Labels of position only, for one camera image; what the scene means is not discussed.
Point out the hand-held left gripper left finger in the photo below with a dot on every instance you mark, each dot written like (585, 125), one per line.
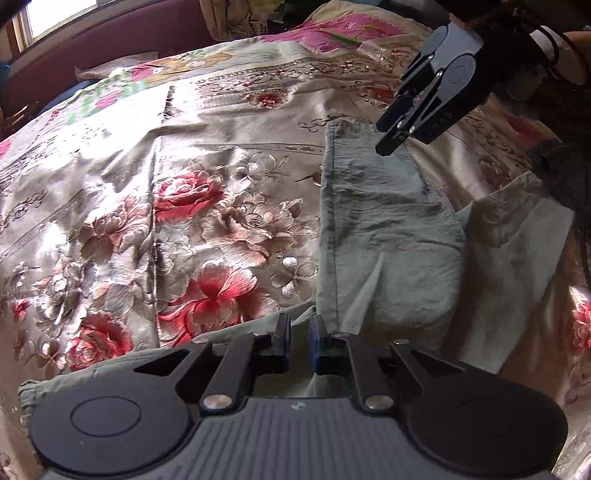
(284, 344)

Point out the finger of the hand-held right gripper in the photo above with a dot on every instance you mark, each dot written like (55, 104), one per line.
(418, 69)
(392, 136)

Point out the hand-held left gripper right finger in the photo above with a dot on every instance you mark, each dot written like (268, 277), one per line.
(316, 345)

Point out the grey-green pants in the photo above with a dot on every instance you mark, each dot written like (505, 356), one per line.
(388, 221)

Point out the person's right forearm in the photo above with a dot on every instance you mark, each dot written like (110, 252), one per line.
(579, 57)

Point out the beige cloth pile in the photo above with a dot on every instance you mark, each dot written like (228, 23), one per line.
(240, 16)

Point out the floral satin bedspread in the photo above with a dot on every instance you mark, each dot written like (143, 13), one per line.
(138, 194)

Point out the maroon upholstered headboard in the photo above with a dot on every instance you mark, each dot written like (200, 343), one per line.
(115, 32)

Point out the window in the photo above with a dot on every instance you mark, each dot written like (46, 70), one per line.
(60, 16)

